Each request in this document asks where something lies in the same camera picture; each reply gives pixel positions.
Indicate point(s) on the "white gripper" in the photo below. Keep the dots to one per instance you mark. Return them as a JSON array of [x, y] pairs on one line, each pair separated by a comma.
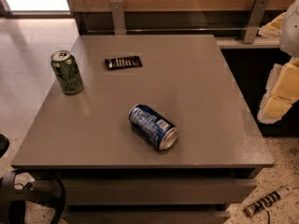
[[291, 32]]

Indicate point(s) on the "blue pepsi can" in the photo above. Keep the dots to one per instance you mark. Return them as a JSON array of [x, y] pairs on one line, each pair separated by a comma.
[[160, 131]]

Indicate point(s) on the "green soda can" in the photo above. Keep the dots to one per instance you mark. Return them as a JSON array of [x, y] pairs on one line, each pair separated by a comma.
[[65, 68]]

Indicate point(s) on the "black snack bar wrapper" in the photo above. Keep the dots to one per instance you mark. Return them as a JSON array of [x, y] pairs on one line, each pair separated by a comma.
[[123, 62]]

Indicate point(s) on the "white power strip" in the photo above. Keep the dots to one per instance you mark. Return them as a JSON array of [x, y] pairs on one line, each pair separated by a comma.
[[268, 200]]

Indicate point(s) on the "grey drawer cabinet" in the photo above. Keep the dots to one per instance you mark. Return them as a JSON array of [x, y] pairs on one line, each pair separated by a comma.
[[88, 141]]

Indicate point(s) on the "black chair edge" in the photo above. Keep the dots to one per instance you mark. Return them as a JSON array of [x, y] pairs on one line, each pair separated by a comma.
[[4, 144]]

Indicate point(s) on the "right metal bracket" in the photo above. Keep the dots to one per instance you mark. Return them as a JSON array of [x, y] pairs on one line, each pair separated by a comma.
[[250, 31]]

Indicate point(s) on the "metal bracket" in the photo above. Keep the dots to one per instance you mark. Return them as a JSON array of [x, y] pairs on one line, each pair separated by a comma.
[[250, 31], [118, 17]]

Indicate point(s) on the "left metal bracket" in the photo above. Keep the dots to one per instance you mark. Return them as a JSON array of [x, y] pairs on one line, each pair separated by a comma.
[[118, 17]]

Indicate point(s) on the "black strap bag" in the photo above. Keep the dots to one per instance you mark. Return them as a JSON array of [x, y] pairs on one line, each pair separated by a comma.
[[12, 200]]

